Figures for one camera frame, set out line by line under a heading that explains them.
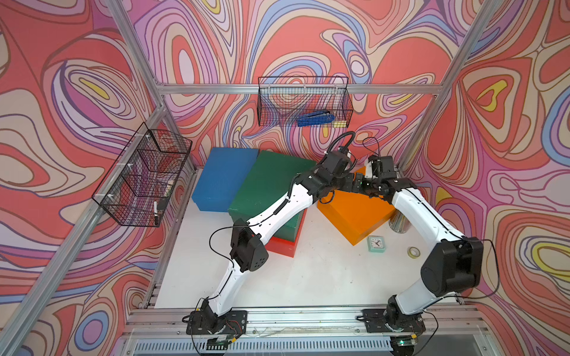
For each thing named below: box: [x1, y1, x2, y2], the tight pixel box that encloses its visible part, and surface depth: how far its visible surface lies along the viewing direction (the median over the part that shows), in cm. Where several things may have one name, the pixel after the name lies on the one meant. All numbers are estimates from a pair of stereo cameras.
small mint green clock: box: [367, 235, 386, 253], surface depth 92 cm
